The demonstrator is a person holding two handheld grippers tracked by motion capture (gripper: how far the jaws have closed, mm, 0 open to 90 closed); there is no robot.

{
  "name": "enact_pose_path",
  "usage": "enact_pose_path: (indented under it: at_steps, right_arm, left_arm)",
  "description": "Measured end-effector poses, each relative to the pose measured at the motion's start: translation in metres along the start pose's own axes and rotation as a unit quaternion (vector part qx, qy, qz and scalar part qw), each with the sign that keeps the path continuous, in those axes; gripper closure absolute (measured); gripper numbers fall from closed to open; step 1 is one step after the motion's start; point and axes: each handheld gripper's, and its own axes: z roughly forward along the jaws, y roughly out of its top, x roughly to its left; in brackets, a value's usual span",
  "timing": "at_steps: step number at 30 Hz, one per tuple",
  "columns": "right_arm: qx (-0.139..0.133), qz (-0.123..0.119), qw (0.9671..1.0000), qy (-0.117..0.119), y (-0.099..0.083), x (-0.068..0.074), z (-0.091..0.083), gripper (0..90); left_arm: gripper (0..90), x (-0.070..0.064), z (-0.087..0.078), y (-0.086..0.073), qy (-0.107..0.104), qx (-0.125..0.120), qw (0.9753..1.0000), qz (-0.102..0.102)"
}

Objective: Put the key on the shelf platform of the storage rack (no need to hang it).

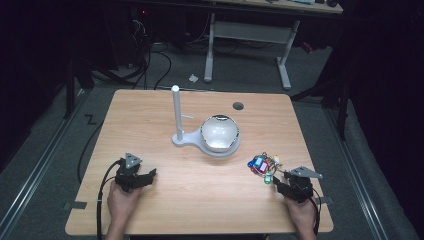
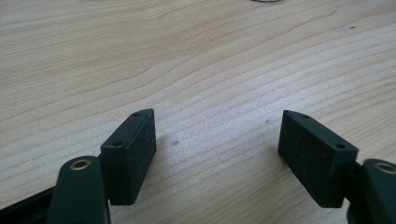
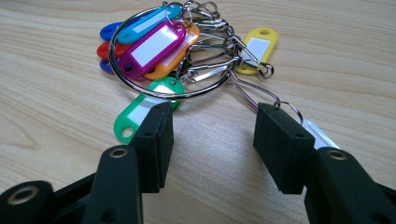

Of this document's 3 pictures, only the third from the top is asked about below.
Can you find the dark blue key tag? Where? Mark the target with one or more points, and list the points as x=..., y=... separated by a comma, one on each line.
x=107, y=71
x=116, y=28

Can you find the orange key tag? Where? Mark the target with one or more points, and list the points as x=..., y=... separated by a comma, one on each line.
x=158, y=74

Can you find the green key tag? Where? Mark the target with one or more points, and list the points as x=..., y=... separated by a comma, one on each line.
x=123, y=119

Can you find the bunch of metal snap hooks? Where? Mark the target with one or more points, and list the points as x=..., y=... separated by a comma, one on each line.
x=211, y=67

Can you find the light blue key tag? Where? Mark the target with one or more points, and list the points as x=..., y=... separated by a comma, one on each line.
x=130, y=34

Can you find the yellow key tag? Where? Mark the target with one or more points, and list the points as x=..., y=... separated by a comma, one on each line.
x=272, y=40

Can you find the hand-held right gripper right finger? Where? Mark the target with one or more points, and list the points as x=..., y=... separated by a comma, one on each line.
x=283, y=146

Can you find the purple key tag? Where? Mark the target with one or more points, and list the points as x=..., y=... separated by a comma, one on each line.
x=152, y=46

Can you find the white key tag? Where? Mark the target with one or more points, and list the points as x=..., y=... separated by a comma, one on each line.
x=317, y=133

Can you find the red key tag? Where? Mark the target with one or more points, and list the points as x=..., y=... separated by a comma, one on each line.
x=123, y=49

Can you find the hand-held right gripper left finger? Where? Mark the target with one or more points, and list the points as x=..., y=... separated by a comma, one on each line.
x=152, y=149

